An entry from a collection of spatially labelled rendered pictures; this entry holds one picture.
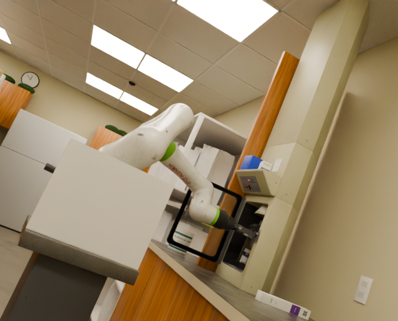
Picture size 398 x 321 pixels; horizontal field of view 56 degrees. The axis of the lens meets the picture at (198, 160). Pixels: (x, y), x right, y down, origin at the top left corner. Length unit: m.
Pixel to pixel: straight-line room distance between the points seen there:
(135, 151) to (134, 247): 0.30
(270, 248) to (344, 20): 1.28
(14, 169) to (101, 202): 5.52
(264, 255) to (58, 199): 1.11
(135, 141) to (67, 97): 6.16
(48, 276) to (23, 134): 5.54
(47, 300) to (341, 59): 1.79
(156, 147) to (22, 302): 0.57
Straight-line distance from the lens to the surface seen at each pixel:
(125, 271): 1.08
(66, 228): 1.06
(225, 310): 1.26
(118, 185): 1.06
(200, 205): 1.79
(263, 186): 1.88
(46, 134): 6.54
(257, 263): 1.86
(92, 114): 7.28
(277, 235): 1.89
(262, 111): 2.29
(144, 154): 1.19
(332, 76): 2.13
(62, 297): 1.13
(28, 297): 1.13
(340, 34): 2.24
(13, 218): 6.57
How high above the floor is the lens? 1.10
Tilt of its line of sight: 10 degrees up
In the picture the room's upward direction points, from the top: 23 degrees clockwise
